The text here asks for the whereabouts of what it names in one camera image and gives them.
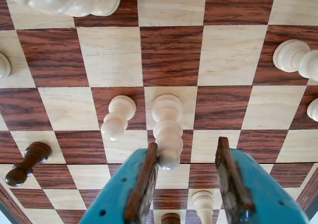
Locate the dark wooden pawn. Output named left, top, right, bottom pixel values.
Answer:
left=4, top=141, right=53, bottom=187

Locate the dark wooden queen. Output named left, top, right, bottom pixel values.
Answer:
left=160, top=213, right=181, bottom=224

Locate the light wooden pawn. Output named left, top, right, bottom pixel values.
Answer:
left=307, top=98, right=318, bottom=122
left=0, top=51, right=12, bottom=79
left=100, top=94, right=137, bottom=142
left=272, top=39, right=318, bottom=82

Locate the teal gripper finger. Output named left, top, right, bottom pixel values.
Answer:
left=79, top=142, right=159, bottom=224
left=215, top=136, right=312, bottom=224

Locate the light wooden queen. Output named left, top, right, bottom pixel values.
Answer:
left=192, top=190, right=215, bottom=224

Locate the wooden folding chessboard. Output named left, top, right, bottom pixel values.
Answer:
left=0, top=0, right=318, bottom=224

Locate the light wooden king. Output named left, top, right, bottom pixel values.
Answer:
left=0, top=0, right=122, bottom=18

